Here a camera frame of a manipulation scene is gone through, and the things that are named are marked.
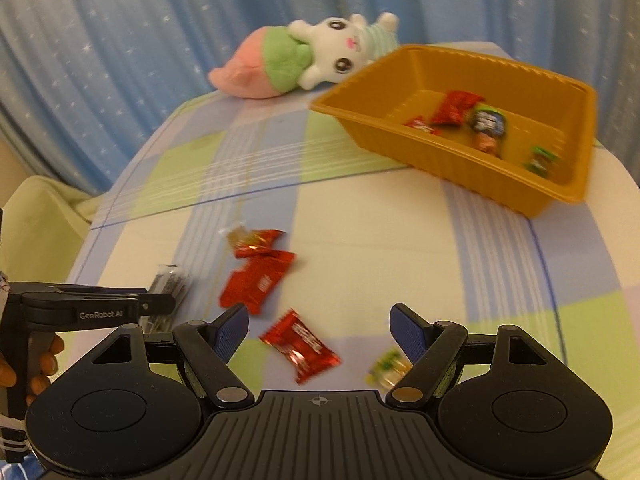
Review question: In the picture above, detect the long green-edged snack packet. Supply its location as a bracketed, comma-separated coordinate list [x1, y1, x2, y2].
[466, 104, 509, 159]

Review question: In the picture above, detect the red twist-wrapped candy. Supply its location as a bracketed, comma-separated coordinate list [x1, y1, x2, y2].
[258, 308, 342, 386]

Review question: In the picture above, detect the pink green rabbit plush toy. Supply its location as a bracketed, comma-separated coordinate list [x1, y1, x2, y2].
[208, 12, 401, 99]

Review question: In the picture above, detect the orange plastic tray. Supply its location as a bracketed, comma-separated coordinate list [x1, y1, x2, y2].
[309, 43, 599, 219]

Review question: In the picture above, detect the small dark red snack packet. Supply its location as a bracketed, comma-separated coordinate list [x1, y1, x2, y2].
[403, 115, 442, 136]

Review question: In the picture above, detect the small green candy packet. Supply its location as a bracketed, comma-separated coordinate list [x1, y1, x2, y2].
[524, 146, 561, 179]

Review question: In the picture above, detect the blue star-print curtain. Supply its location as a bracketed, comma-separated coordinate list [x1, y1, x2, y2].
[0, 0, 640, 197]

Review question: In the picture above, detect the clear black seaweed packet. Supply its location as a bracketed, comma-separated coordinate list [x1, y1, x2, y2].
[142, 263, 194, 334]

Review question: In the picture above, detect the pale yellow cloth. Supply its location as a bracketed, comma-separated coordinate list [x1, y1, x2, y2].
[0, 175, 97, 311]

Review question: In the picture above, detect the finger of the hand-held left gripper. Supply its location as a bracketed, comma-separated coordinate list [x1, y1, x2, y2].
[50, 287, 177, 317]

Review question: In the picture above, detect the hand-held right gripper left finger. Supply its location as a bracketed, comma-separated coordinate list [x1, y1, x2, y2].
[85, 304, 253, 408]

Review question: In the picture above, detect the yellow green candy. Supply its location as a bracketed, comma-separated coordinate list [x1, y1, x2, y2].
[367, 347, 414, 389]

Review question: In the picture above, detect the person's left hand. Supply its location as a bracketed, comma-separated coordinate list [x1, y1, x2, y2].
[0, 334, 66, 402]

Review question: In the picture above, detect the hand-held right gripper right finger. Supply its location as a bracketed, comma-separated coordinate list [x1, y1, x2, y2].
[386, 303, 551, 408]

